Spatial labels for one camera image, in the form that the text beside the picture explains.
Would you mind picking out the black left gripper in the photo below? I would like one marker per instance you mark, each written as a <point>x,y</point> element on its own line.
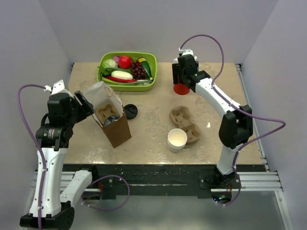
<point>87,108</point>

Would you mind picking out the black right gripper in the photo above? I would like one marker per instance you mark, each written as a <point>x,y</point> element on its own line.
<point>176,71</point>

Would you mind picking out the brown pulp cup carrier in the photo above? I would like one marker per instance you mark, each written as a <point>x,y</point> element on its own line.
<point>104,111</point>
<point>181,117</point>

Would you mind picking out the brown paper takeout bag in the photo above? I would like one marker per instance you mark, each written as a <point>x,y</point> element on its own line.
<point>117,132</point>

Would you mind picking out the black coffee cup lid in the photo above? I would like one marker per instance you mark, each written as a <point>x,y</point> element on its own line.
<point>131,111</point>
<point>111,119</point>

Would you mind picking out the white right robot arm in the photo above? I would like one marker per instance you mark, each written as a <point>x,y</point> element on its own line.
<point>236,128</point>

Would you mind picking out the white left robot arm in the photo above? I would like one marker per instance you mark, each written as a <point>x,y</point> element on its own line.
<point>50,209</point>

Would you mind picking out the red straw holder cup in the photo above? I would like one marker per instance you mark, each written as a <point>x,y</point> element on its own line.
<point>181,89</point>

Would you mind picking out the red toy chili pepper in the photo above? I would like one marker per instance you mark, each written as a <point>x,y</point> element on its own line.
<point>120,80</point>

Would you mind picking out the green toy cucumber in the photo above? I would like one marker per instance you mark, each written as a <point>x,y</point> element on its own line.
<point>147,68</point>

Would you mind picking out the white toy radish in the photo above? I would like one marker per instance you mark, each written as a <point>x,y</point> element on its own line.
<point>121,75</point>

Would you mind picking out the purple toy grapes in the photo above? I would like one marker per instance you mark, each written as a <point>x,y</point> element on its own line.
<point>138,71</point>

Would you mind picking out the green toy cabbage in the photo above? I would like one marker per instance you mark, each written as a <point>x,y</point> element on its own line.
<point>109,63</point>

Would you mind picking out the green plastic produce bin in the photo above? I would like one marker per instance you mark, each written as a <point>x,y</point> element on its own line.
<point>139,85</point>

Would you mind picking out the purple toy onion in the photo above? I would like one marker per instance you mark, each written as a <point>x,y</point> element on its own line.
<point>116,58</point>

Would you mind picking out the red toy apple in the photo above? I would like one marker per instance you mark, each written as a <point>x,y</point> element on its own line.
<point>124,62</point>

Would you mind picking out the stack of white paper cups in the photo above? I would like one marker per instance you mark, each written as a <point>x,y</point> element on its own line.
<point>177,139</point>

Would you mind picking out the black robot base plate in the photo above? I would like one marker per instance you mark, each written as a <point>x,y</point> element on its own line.
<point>150,179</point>

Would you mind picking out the aluminium frame rail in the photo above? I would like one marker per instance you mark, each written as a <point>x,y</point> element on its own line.
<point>278,195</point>

